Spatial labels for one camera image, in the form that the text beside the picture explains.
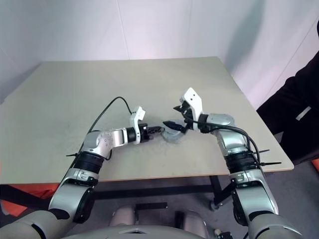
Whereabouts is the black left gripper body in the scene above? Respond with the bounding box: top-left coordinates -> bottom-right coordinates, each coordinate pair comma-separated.
138,121 -> 151,143

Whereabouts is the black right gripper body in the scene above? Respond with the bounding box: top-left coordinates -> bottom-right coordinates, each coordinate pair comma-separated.
179,99 -> 198,132

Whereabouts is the black flat plate on floor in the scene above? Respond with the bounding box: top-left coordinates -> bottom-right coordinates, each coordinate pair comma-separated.
135,202 -> 168,212

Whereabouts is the grey rounded robot leg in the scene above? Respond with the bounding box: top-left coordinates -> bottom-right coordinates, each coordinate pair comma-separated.
109,206 -> 137,228
178,210 -> 208,239

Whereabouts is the table caster wheel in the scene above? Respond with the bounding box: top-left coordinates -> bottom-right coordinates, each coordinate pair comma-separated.
210,198 -> 223,212

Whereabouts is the grey robot torso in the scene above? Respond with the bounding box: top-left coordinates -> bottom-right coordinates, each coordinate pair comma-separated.
61,225 -> 200,239

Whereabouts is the person in black clothing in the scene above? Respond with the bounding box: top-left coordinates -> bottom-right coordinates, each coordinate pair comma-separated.
256,17 -> 319,165

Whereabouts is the orange object under table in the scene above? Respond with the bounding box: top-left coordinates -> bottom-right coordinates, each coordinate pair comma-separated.
0,183 -> 58,216

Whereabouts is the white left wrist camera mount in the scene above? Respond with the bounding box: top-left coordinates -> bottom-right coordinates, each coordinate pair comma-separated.
129,106 -> 147,145

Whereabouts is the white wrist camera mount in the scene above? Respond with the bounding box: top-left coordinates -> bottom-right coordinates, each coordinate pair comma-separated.
129,106 -> 147,145
179,87 -> 209,132

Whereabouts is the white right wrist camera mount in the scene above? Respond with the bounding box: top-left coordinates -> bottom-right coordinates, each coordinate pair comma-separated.
179,87 -> 209,132

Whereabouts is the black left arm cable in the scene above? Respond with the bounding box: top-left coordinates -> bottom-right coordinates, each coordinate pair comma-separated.
89,96 -> 133,160

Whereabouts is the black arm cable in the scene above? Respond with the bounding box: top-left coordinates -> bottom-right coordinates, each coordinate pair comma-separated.
89,96 -> 133,160
185,119 -> 263,170

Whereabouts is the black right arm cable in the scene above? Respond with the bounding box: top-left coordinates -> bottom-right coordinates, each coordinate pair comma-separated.
185,119 -> 263,170

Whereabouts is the black table frame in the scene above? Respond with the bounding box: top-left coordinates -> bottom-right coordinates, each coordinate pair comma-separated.
0,173 -> 240,213

